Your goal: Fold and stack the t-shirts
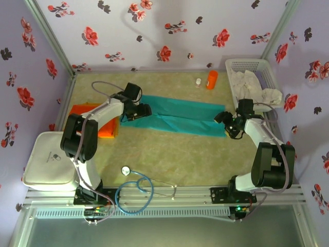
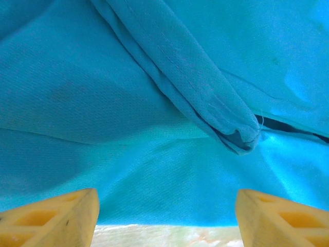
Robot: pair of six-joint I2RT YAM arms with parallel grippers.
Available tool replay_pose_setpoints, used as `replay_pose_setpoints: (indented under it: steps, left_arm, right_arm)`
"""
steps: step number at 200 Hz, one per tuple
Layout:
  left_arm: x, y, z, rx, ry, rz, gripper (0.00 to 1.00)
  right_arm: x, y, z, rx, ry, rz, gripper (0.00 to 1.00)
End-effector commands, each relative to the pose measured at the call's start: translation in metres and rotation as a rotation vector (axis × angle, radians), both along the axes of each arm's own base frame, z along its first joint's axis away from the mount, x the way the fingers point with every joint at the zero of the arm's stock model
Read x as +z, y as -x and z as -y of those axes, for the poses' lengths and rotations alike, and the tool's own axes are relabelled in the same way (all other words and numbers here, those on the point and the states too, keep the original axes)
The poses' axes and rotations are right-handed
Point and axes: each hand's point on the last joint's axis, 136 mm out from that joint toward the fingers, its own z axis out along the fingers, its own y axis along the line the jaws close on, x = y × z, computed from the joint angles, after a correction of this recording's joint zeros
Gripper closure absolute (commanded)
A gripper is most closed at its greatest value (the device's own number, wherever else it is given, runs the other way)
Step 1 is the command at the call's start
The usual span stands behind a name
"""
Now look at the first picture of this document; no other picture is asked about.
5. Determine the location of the teal t-shirt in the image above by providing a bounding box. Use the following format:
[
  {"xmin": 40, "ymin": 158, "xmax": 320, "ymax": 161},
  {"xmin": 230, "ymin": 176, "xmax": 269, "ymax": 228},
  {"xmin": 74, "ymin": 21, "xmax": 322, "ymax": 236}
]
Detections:
[{"xmin": 120, "ymin": 94, "xmax": 227, "ymax": 138}]

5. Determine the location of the orange folded t-shirt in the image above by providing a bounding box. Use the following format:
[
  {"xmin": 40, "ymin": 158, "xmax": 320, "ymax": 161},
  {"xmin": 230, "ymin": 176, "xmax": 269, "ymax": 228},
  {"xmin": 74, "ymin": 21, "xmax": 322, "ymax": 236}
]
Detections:
[{"xmin": 69, "ymin": 104, "xmax": 116, "ymax": 138}]

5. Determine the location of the orange pill bottle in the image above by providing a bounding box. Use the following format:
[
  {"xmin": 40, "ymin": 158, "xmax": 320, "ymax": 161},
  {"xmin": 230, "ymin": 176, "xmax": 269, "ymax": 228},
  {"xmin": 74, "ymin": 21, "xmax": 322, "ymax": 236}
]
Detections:
[{"xmin": 205, "ymin": 70, "xmax": 218, "ymax": 90}]

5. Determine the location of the white crumpled cloth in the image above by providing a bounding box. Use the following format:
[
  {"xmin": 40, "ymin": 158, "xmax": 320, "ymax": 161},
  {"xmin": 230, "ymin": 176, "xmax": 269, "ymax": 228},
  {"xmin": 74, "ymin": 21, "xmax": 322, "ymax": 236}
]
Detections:
[
  {"xmin": 229, "ymin": 68, "xmax": 264, "ymax": 103},
  {"xmin": 261, "ymin": 88, "xmax": 283, "ymax": 105}
]

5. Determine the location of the white plastic basket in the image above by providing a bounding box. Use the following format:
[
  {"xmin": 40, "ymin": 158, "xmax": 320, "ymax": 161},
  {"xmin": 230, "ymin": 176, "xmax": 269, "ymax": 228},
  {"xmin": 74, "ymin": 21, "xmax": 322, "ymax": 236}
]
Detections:
[{"xmin": 225, "ymin": 58, "xmax": 285, "ymax": 113}]

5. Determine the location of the blue stethoscope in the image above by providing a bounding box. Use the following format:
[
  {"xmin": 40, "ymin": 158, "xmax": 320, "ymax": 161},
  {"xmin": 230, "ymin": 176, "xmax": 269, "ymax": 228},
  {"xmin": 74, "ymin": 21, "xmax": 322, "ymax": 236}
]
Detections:
[{"xmin": 115, "ymin": 166, "xmax": 178, "ymax": 214}]

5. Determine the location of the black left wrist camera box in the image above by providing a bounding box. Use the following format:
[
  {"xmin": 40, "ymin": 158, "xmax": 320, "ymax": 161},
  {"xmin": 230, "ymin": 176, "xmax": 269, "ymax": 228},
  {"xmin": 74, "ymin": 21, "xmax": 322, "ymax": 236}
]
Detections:
[{"xmin": 124, "ymin": 82, "xmax": 142, "ymax": 103}]

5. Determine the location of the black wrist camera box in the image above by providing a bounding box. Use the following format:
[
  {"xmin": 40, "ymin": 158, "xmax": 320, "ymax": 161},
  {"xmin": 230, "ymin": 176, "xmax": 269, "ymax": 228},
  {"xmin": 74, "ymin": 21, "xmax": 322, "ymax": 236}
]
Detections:
[
  {"xmin": 124, "ymin": 82, "xmax": 142, "ymax": 103},
  {"xmin": 237, "ymin": 99, "xmax": 255, "ymax": 116}
]

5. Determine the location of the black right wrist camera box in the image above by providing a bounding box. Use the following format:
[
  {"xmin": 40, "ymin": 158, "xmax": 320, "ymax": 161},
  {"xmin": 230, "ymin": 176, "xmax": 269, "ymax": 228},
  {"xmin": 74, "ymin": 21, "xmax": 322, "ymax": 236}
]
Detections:
[{"xmin": 237, "ymin": 99, "xmax": 255, "ymax": 116}]

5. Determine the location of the grey left arm cable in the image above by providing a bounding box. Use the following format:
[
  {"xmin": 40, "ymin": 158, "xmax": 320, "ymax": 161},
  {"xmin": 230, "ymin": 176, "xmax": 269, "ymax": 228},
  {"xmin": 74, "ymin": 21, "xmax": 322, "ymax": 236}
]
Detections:
[{"xmin": 73, "ymin": 81, "xmax": 126, "ymax": 191}]

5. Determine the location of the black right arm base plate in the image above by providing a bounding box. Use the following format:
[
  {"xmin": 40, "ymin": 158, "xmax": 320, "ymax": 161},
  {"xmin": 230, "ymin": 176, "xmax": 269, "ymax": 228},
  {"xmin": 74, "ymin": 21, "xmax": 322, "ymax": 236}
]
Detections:
[{"xmin": 210, "ymin": 186, "xmax": 258, "ymax": 206}]

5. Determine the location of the aluminium front mounting rail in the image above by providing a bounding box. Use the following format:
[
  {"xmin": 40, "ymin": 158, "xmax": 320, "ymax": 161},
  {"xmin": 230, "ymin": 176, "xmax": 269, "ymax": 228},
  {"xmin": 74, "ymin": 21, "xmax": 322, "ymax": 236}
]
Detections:
[{"xmin": 24, "ymin": 185, "xmax": 308, "ymax": 208}]

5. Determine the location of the right controller board with wires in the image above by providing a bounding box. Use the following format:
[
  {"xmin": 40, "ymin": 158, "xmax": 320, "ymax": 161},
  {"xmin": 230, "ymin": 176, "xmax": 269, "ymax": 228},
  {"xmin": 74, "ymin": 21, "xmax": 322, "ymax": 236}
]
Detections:
[{"xmin": 229, "ymin": 204, "xmax": 255, "ymax": 222}]

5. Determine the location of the controller board with wires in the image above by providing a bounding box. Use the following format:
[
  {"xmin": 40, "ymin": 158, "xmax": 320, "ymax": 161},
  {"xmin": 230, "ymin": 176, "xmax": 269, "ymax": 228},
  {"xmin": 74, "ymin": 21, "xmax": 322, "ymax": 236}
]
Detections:
[
  {"xmin": 229, "ymin": 204, "xmax": 255, "ymax": 222},
  {"xmin": 82, "ymin": 203, "xmax": 118, "ymax": 226}
]

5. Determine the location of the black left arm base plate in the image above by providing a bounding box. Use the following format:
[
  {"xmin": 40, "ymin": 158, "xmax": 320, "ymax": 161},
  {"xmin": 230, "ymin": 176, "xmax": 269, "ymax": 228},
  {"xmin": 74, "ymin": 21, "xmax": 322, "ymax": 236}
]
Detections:
[{"xmin": 73, "ymin": 186, "xmax": 116, "ymax": 206}]

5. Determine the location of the white slotted cable duct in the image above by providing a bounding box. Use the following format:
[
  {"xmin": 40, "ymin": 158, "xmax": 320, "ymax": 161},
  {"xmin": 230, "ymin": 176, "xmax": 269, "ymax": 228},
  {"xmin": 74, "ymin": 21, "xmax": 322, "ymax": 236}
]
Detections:
[{"xmin": 34, "ymin": 207, "xmax": 230, "ymax": 219}]

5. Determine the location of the left controller board with wires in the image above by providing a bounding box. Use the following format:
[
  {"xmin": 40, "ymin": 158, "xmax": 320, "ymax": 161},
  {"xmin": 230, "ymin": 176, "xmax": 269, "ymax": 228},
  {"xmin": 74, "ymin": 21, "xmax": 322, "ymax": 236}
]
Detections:
[{"xmin": 82, "ymin": 203, "xmax": 118, "ymax": 226}]

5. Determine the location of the aluminium frame corner post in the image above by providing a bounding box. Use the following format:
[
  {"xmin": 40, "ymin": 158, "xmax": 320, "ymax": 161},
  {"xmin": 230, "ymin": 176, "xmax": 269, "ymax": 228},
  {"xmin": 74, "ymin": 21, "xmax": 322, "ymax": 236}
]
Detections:
[
  {"xmin": 261, "ymin": 0, "xmax": 301, "ymax": 60},
  {"xmin": 23, "ymin": 0, "xmax": 77, "ymax": 77}
]

